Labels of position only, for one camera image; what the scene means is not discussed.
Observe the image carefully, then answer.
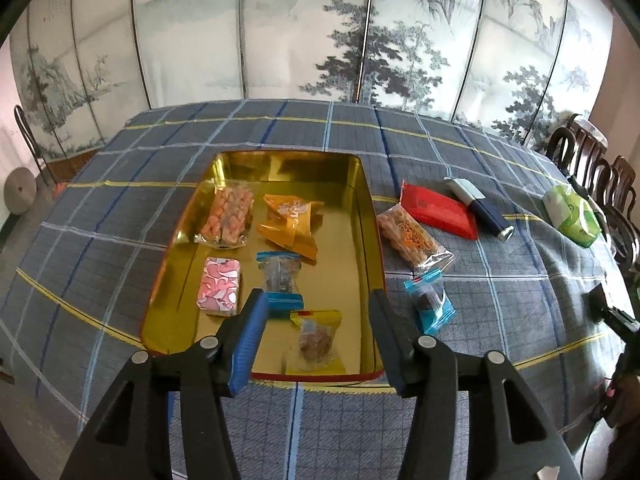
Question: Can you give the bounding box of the dark wooden chair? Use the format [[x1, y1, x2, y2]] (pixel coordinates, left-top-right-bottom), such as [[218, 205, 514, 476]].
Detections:
[[545, 112, 608, 186], [595, 155, 640, 266]]

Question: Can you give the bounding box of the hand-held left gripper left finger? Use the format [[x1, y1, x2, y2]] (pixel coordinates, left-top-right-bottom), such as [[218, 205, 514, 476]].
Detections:
[[60, 287, 271, 480]]

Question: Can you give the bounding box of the green tissue pack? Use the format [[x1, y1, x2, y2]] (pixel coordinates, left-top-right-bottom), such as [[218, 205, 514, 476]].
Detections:
[[542, 184, 603, 249]]

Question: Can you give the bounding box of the orange snack packet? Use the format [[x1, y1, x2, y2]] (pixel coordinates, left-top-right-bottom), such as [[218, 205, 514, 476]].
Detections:
[[256, 192, 326, 261]]

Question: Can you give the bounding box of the pink patterned snack packet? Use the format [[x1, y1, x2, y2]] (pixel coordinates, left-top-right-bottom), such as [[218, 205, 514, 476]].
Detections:
[[196, 256, 242, 317]]

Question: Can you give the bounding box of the landscape painted folding screen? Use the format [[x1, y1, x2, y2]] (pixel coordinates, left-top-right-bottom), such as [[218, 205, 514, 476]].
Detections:
[[10, 0, 613, 161]]

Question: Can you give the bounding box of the clear packet of pink crackers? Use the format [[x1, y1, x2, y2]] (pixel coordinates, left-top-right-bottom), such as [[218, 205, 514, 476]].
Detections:
[[194, 184, 255, 251]]

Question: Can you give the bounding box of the yellow-edged clear snack packet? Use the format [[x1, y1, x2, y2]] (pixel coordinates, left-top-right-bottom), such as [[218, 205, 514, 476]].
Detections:
[[285, 309, 347, 376]]

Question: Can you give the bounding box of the red snack packet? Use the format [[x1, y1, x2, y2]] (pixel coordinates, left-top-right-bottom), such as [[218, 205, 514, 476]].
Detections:
[[398, 181, 479, 240]]

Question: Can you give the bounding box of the red and gold tin box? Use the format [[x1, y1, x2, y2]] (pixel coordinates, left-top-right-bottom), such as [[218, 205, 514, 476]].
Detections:
[[139, 150, 388, 388]]

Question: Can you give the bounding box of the plaid tablecloth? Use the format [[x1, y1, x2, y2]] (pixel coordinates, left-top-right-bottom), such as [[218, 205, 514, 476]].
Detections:
[[0, 99, 636, 480]]

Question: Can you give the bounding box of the clear packet of orange crackers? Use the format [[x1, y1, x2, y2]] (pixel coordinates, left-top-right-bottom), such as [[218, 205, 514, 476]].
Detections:
[[376, 203, 456, 275]]

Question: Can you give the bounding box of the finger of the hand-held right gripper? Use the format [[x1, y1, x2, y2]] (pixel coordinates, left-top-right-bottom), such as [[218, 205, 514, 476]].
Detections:
[[582, 282, 640, 346]]

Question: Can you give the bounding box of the blue and white snack packet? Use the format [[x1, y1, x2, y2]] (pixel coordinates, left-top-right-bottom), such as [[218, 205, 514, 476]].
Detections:
[[443, 176, 515, 243]]

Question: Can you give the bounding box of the grey round disc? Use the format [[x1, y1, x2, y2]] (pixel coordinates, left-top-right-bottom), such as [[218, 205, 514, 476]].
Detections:
[[4, 167, 36, 217]]

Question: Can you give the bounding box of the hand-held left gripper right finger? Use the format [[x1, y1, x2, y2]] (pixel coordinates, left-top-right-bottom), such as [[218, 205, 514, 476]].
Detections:
[[367, 290, 583, 480]]

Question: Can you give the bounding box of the blue-edged clear snack packet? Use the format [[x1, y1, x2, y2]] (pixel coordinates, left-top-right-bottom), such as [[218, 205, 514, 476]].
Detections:
[[256, 251, 305, 318], [403, 270, 456, 335]]

